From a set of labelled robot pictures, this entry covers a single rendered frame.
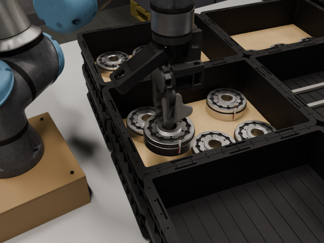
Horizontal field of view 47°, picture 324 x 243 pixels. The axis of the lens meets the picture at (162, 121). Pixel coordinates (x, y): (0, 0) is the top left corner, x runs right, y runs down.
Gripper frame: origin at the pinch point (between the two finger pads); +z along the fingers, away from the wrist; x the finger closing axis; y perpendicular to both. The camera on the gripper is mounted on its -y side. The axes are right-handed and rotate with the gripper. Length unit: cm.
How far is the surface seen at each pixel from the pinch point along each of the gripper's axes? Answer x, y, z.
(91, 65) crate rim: 28.6, -8.4, 0.2
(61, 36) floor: 237, 2, 87
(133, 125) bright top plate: 10.5, -3.4, 7.9
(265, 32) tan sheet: 46, 56, 10
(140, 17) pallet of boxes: 245, 72, 85
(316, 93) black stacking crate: 9, 49, 11
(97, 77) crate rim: 22.4, -8.5, 0.4
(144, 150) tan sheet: 4.3, -2.7, 10.9
